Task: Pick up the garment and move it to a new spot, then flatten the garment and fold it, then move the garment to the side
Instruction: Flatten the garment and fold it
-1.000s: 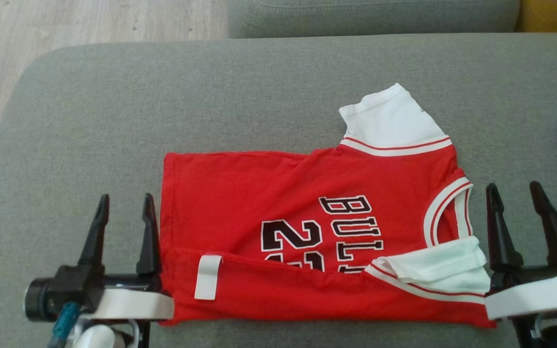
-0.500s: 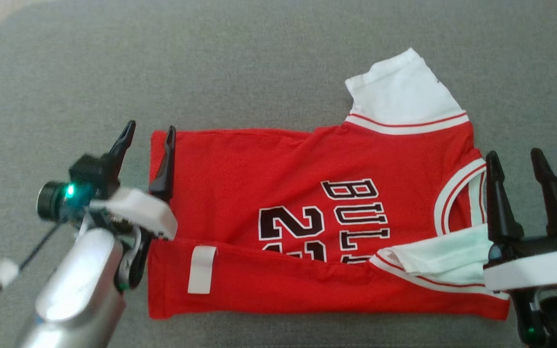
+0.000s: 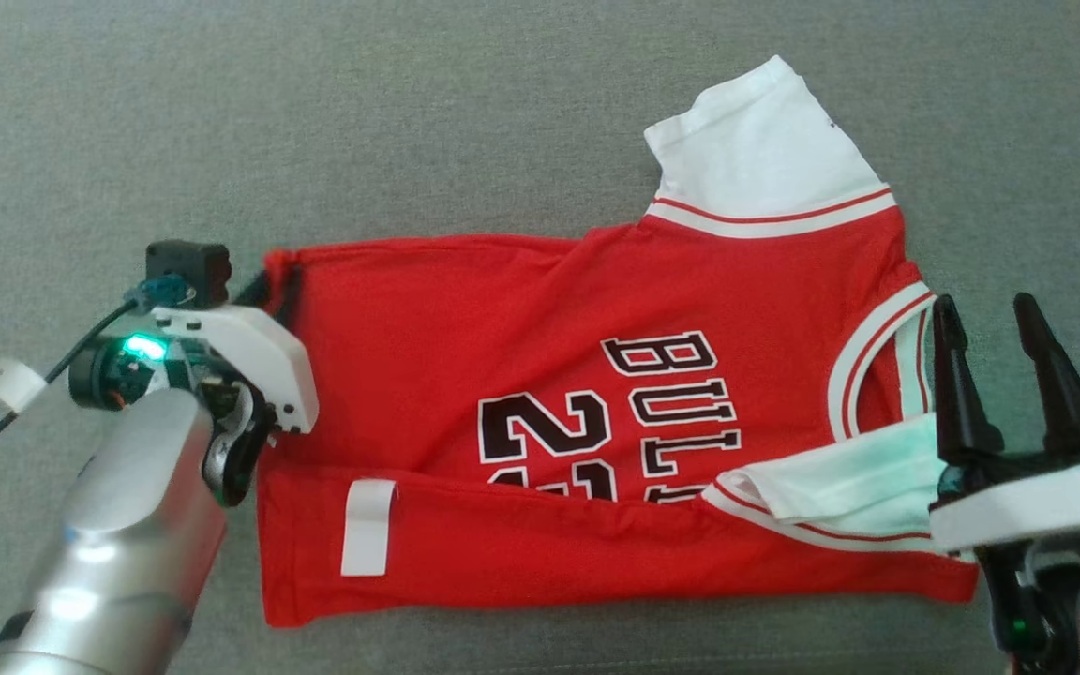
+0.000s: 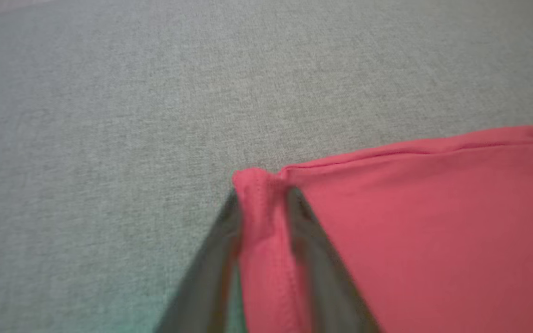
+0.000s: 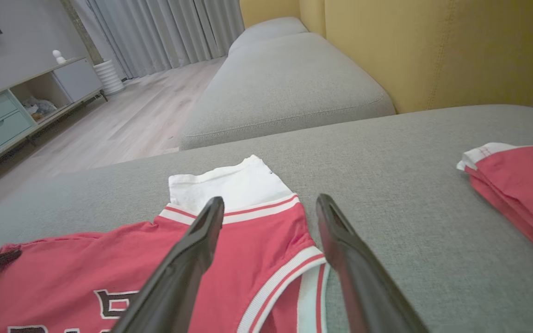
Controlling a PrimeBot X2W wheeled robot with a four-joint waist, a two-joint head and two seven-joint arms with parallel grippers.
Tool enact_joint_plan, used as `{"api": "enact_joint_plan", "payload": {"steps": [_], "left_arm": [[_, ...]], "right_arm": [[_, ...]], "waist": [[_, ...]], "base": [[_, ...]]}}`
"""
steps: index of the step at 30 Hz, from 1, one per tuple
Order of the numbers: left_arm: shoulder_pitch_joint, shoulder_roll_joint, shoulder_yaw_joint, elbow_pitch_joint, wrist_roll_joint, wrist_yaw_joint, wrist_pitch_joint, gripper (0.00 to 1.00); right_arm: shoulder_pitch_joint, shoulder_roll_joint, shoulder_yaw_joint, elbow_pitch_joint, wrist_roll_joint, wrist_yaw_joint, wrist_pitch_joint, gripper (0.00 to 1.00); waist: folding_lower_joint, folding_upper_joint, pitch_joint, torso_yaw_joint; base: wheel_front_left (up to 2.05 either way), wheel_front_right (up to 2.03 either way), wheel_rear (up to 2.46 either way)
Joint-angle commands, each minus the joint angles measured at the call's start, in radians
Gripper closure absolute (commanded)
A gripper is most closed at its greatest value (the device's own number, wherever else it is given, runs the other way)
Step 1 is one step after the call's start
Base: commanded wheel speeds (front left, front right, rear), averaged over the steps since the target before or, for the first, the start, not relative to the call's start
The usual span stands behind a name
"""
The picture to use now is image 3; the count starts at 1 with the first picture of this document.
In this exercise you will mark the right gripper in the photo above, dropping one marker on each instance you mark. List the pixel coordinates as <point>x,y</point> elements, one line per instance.
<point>1027,506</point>

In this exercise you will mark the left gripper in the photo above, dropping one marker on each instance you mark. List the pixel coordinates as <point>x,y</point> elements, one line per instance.
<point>259,356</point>

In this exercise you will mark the red Bulls basketball jersey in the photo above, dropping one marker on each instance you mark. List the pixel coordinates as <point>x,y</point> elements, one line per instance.
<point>465,328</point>

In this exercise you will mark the grey sofa seat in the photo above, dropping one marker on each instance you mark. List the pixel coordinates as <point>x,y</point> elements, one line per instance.
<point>502,122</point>

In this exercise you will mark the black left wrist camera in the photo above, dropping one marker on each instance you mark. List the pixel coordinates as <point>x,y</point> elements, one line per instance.
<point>188,267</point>

